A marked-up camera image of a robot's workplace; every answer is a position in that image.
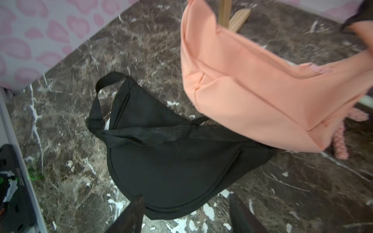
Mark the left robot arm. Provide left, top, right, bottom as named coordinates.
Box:
left=1, top=144, right=36, bottom=233

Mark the black bag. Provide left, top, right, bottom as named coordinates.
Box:
left=87, top=72, right=277, bottom=220

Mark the wooden clothes rack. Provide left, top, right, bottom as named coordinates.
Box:
left=217, top=0, right=373, bottom=109

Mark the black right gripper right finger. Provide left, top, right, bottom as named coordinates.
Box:
left=229, top=193, right=268, bottom=233

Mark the pink bag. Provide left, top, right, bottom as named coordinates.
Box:
left=181, top=1, right=373, bottom=159

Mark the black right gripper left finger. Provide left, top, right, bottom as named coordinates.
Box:
left=105, top=194, right=145, bottom=233

